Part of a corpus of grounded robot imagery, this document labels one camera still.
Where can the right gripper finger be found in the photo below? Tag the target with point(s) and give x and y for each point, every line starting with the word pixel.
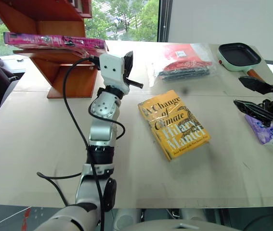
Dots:
pixel 255 84
pixel 250 107

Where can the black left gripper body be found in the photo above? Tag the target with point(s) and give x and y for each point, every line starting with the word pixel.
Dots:
pixel 126 75

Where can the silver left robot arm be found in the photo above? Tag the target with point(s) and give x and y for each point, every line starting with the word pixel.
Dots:
pixel 102 108

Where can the wooden bookshelf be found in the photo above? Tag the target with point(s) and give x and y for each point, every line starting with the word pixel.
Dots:
pixel 71 81

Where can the yellow hardcover book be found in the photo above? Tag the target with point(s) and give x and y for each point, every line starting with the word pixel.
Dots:
pixel 174 125

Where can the pink book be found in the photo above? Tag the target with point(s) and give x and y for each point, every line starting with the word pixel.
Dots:
pixel 42 39

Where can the purple tissue pack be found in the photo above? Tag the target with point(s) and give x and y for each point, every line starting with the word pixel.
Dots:
pixel 268 132

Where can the mint green square frying pan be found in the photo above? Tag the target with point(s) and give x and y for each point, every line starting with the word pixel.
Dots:
pixel 239 54

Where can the red black folded bundle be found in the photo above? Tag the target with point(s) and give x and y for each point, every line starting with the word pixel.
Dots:
pixel 186 69

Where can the clear plastic bag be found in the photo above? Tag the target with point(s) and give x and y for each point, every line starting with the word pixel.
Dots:
pixel 198 51

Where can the silver robot torso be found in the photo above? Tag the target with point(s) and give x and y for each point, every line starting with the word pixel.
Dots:
pixel 179 226

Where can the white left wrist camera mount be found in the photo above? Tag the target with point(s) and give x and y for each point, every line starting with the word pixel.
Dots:
pixel 112 69

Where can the dark window frame post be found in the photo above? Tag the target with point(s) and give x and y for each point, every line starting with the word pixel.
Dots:
pixel 165 20

